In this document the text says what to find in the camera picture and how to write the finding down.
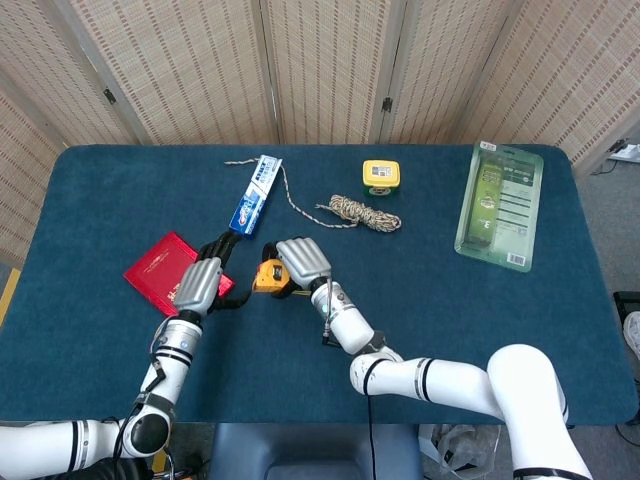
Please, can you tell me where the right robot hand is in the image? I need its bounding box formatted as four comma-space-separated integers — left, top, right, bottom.
261, 237, 334, 300

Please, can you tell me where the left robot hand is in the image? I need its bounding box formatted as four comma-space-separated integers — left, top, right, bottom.
172, 231, 257, 317

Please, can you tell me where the yellow tape measure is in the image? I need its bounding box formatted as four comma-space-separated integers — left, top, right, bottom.
251, 258, 311, 297

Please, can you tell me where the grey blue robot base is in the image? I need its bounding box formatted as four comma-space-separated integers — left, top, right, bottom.
208, 422, 424, 480

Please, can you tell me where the red certificate booklet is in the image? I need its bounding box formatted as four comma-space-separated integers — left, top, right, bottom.
122, 230, 236, 317

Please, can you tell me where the blue toothpaste box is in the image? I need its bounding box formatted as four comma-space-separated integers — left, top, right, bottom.
228, 154, 284, 240

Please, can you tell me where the blue table cloth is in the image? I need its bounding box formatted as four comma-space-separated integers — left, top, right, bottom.
0, 143, 627, 427

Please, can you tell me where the yellow lidded small box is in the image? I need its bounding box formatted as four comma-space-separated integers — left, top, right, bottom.
361, 159, 402, 198

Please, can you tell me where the bamboo folding screen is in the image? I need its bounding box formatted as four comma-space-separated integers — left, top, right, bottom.
0, 0, 640, 266

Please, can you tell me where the green blister pack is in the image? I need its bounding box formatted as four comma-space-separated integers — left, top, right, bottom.
453, 141, 545, 274

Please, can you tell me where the clear plastic bag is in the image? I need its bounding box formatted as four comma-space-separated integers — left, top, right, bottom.
418, 423, 502, 475

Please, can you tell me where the black box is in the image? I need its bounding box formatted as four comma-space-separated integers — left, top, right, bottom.
612, 290, 640, 326

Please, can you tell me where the white sneaker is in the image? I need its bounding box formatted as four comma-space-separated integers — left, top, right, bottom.
621, 310, 640, 360

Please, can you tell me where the white power strip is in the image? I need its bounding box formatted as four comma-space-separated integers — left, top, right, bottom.
607, 142, 640, 163

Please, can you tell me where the braided multicolour rope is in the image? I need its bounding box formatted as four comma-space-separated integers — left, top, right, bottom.
224, 158, 403, 235

